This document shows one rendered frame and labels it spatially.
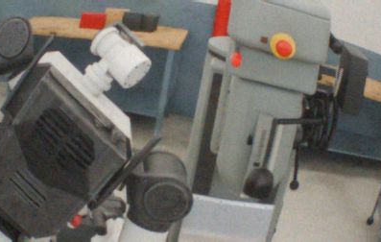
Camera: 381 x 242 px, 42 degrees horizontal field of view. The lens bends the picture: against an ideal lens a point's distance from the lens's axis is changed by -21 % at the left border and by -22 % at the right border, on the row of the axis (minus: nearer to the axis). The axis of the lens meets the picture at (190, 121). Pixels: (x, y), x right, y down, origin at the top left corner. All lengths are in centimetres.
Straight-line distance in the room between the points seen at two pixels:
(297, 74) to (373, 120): 481
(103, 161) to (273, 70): 63
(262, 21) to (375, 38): 474
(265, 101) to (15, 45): 75
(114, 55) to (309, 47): 47
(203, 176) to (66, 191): 116
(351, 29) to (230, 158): 448
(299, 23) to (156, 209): 54
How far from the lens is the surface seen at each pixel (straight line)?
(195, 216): 209
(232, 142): 153
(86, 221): 173
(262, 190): 138
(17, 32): 100
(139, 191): 104
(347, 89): 180
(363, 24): 593
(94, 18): 537
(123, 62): 104
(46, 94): 90
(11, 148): 95
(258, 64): 142
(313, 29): 131
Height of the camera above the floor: 200
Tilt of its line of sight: 20 degrees down
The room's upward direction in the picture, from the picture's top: 10 degrees clockwise
